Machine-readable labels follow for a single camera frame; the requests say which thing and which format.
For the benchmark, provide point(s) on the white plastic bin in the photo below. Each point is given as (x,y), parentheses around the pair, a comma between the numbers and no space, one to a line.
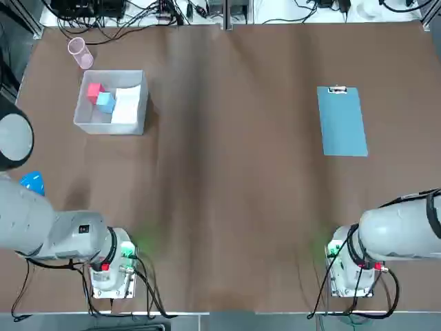
(113,129)

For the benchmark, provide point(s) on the light blue block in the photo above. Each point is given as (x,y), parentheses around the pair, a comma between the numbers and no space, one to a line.
(106,102)

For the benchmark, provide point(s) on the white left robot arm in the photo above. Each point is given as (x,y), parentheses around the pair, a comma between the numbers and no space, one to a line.
(27,220)

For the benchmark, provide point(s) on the black electronics box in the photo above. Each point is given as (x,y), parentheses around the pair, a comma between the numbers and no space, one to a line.
(89,7)

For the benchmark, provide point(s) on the white A4 paper sheet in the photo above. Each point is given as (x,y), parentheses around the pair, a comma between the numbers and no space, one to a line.
(125,107)

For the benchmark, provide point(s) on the black power adapter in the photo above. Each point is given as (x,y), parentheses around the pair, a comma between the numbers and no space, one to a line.
(344,4)
(324,2)

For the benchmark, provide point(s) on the small black plug adapter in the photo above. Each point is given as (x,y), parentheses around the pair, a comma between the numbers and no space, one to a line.
(189,9)

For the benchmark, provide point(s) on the red block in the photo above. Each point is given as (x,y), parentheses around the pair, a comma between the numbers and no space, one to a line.
(92,91)

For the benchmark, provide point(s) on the dark equipment box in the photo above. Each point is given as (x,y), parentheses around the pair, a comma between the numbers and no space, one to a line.
(240,7)

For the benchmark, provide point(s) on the slanted aluminium rail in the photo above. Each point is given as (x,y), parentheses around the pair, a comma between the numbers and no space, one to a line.
(430,13)

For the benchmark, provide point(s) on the pink translucent cup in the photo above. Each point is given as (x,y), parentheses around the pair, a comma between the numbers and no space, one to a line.
(82,55)

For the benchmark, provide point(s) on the blue A4 clipboard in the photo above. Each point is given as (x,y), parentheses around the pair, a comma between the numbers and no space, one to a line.
(344,124)

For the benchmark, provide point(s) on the white round dish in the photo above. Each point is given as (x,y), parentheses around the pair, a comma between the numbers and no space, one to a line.
(367,9)

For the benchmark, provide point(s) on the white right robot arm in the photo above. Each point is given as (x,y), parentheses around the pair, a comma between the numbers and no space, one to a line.
(396,227)

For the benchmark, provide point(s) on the power strip with plugs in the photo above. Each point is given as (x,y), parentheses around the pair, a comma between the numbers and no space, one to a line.
(169,12)

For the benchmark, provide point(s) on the grey equipment box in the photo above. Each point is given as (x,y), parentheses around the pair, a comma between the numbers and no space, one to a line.
(215,6)

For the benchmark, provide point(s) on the blue plastic piece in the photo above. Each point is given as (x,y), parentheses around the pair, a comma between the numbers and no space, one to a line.
(32,182)

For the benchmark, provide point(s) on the aluminium post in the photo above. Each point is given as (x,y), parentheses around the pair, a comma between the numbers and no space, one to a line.
(228,15)

